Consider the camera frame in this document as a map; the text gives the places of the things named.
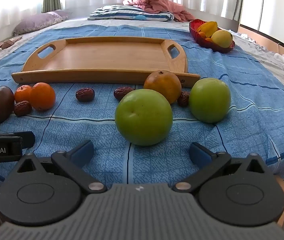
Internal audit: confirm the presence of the small tangerine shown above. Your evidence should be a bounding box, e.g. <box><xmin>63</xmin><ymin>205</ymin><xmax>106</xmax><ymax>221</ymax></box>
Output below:
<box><xmin>14</xmin><ymin>85</ymin><xmax>33</xmax><ymax>103</ymax></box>

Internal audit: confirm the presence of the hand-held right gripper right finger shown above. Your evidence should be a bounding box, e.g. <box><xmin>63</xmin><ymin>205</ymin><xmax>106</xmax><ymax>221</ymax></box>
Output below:
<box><xmin>172</xmin><ymin>142</ymin><xmax>269</xmax><ymax>194</ymax></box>

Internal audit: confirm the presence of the large tangerine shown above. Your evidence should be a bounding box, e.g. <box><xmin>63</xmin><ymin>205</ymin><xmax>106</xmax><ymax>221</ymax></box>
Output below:
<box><xmin>29</xmin><ymin>82</ymin><xmax>56</xmax><ymax>111</ymax></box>

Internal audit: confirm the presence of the red glass bowl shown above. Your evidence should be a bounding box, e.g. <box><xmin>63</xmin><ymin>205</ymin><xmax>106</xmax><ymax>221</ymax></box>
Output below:
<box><xmin>189</xmin><ymin>19</ymin><xmax>235</xmax><ymax>54</ymax></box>

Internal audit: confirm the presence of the red date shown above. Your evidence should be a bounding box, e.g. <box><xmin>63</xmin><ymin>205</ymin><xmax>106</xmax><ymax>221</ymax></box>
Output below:
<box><xmin>177</xmin><ymin>91</ymin><xmax>190</xmax><ymax>107</ymax></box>
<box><xmin>113</xmin><ymin>87</ymin><xmax>135</xmax><ymax>100</ymax></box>
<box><xmin>75</xmin><ymin>87</ymin><xmax>95</xmax><ymax>102</ymax></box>
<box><xmin>13</xmin><ymin>101</ymin><xmax>32</xmax><ymax>117</ymax></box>

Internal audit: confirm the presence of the green apple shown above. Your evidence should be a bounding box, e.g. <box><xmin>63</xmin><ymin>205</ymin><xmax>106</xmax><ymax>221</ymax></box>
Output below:
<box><xmin>188</xmin><ymin>78</ymin><xmax>231</xmax><ymax>123</ymax></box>
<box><xmin>114</xmin><ymin>89</ymin><xmax>173</xmax><ymax>146</ymax></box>

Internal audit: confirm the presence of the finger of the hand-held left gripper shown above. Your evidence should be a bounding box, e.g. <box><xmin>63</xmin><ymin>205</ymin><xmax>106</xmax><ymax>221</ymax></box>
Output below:
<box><xmin>14</xmin><ymin>131</ymin><xmax>36</xmax><ymax>149</ymax></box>

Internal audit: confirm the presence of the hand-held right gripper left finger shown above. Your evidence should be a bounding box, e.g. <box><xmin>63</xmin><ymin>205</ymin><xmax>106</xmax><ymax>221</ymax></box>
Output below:
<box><xmin>15</xmin><ymin>140</ymin><xmax>107</xmax><ymax>194</ymax></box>

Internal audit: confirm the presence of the brownish orange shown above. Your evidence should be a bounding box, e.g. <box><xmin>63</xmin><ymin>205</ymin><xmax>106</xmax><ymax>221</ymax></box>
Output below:
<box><xmin>143</xmin><ymin>70</ymin><xmax>182</xmax><ymax>105</ymax></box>

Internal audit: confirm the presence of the yellow starfruit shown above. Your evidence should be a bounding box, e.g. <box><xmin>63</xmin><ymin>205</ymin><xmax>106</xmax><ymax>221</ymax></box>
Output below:
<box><xmin>196</xmin><ymin>21</ymin><xmax>219</xmax><ymax>37</ymax></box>

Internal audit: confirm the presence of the pile of pink white clothes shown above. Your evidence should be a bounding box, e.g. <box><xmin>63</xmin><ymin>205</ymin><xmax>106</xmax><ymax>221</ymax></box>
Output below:
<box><xmin>0</xmin><ymin>37</ymin><xmax>22</xmax><ymax>65</ymax></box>

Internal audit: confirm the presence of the white wardrobe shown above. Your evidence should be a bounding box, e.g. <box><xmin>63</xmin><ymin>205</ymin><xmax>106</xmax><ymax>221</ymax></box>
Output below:
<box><xmin>239</xmin><ymin>0</ymin><xmax>284</xmax><ymax>53</ymax></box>

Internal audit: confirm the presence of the blue striped pillow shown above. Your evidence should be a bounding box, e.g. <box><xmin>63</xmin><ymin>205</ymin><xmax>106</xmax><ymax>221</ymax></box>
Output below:
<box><xmin>87</xmin><ymin>5</ymin><xmax>175</xmax><ymax>22</ymax></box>

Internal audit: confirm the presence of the blue checked blanket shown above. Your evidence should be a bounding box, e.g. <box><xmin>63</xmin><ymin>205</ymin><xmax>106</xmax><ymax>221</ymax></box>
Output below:
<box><xmin>0</xmin><ymin>25</ymin><xmax>284</xmax><ymax>188</ymax></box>

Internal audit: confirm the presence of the purple pillow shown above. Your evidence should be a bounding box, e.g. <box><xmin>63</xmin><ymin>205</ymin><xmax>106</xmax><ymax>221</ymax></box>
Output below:
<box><xmin>13</xmin><ymin>10</ymin><xmax>70</xmax><ymax>36</ymax></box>

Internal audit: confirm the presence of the pink quilt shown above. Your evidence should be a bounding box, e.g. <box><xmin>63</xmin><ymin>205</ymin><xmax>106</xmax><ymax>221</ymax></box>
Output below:
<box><xmin>122</xmin><ymin>0</ymin><xmax>196</xmax><ymax>22</ymax></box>

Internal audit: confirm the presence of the yellow mango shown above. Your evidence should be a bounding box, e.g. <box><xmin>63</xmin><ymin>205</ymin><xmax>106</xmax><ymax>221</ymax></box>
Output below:
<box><xmin>211</xmin><ymin>29</ymin><xmax>233</xmax><ymax>48</ymax></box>

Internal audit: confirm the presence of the wooden tray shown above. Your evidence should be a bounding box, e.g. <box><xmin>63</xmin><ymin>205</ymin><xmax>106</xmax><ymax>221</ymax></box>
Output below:
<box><xmin>11</xmin><ymin>36</ymin><xmax>201</xmax><ymax>88</ymax></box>

